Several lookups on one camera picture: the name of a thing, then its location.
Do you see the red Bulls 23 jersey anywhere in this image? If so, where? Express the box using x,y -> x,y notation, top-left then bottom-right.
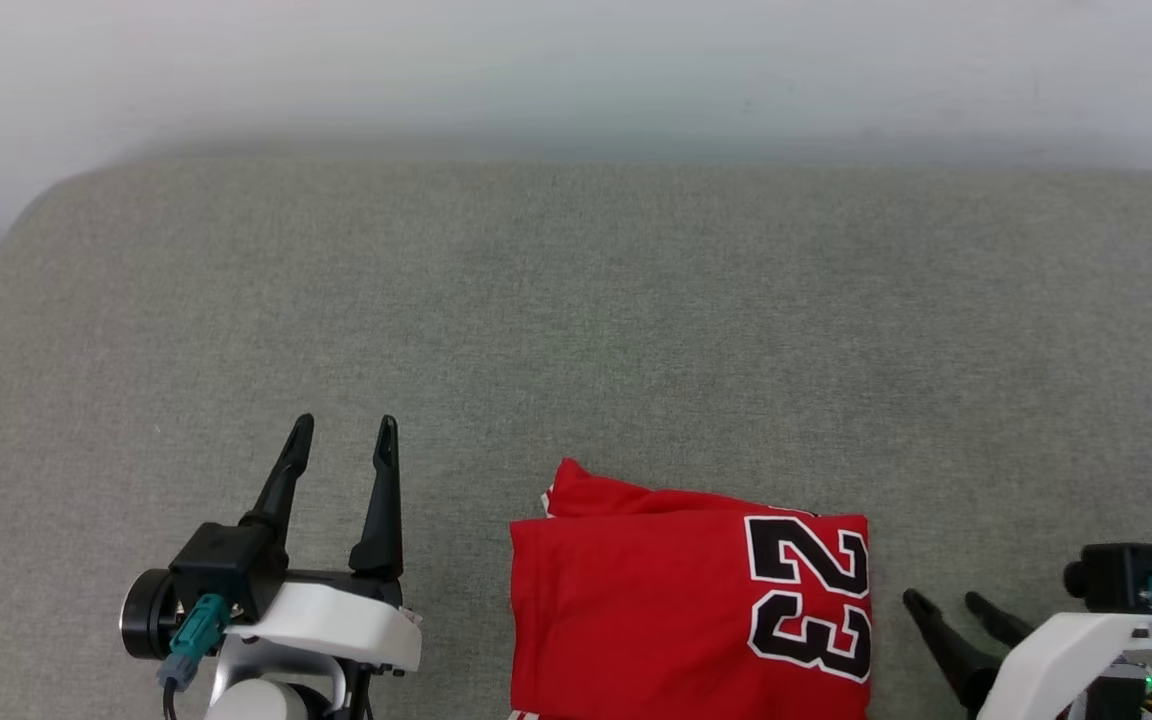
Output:
507,457 -> 875,720

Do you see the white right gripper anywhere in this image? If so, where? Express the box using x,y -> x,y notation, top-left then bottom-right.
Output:
902,588 -> 1152,720

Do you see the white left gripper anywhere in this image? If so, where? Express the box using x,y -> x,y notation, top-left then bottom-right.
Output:
224,412 -> 425,675

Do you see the teal left camera connector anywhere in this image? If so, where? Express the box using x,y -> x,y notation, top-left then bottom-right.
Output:
158,593 -> 233,693

